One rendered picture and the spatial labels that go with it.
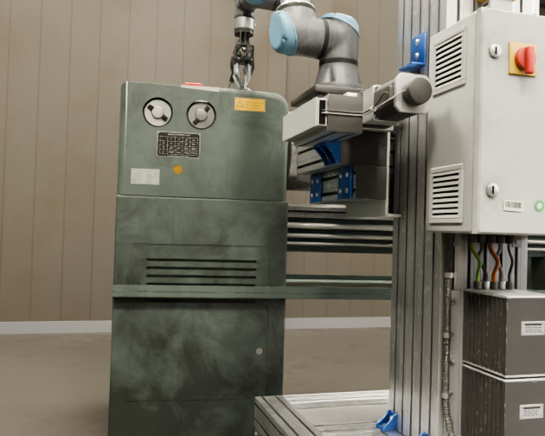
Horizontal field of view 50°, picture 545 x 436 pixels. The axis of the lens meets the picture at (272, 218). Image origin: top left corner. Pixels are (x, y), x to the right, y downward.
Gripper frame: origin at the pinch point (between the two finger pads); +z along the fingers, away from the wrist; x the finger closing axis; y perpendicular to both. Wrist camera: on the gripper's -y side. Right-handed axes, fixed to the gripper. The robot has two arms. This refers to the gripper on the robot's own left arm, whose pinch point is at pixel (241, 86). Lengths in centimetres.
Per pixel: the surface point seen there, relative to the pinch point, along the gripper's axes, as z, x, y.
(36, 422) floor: 130, -73, -17
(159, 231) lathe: 56, -28, 14
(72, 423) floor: 130, -59, -15
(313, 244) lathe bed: 59, 29, 4
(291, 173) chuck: 32.3, 20.4, 0.0
